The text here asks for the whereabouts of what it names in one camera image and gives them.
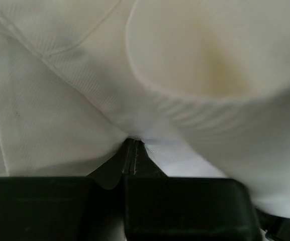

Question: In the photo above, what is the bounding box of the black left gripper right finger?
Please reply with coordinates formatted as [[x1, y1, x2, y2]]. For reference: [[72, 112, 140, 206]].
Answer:
[[123, 140, 262, 240]]

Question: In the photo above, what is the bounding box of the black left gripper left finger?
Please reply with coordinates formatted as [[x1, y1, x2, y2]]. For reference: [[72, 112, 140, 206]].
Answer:
[[0, 140, 134, 240]]

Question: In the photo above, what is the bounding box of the white pleated skirt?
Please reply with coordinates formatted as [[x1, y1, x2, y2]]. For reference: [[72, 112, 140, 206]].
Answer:
[[0, 1, 290, 218]]

